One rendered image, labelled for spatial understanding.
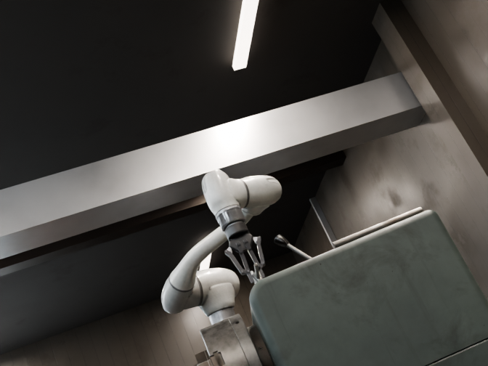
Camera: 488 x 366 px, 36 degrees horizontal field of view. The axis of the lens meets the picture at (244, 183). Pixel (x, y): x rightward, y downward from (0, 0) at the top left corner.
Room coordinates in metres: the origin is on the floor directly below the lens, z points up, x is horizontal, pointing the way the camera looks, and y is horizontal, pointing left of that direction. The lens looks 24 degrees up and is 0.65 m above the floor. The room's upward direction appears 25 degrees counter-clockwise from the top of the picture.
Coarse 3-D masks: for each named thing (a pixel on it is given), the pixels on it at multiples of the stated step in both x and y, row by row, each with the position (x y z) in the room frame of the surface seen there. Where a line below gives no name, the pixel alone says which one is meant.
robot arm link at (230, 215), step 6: (222, 210) 2.32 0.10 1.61; (228, 210) 2.32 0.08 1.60; (234, 210) 2.32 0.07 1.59; (240, 210) 2.35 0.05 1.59; (216, 216) 2.34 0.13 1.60; (222, 216) 2.32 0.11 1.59; (228, 216) 2.32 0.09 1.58; (234, 216) 2.32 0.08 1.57; (240, 216) 2.33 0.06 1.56; (222, 222) 2.33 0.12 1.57; (228, 222) 2.32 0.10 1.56; (234, 222) 2.33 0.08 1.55; (222, 228) 2.34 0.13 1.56
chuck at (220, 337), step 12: (216, 324) 2.14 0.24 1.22; (228, 324) 2.12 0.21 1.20; (204, 336) 2.10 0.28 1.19; (216, 336) 2.09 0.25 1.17; (228, 336) 2.08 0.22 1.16; (216, 348) 2.07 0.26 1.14; (228, 348) 2.07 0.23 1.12; (240, 348) 2.07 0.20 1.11; (228, 360) 2.06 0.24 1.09; (240, 360) 2.06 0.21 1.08
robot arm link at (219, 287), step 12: (204, 276) 2.81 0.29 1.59; (216, 276) 2.84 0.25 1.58; (228, 276) 2.87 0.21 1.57; (204, 288) 2.81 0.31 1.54; (216, 288) 2.83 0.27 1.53; (228, 288) 2.86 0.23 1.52; (204, 300) 2.83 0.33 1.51; (216, 300) 2.84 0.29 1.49; (228, 300) 2.86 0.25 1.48; (204, 312) 2.88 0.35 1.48; (216, 312) 2.86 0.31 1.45; (228, 312) 2.87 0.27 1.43
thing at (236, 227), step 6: (240, 222) 2.33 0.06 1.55; (228, 228) 2.33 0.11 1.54; (234, 228) 2.32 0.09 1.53; (240, 228) 2.33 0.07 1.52; (246, 228) 2.35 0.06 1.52; (228, 234) 2.33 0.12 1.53; (234, 234) 2.33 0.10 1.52; (240, 234) 2.34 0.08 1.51; (246, 234) 2.35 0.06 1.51; (228, 240) 2.35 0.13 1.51; (234, 240) 2.35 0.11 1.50; (240, 240) 2.35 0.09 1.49; (252, 240) 2.36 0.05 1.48; (234, 246) 2.35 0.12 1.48
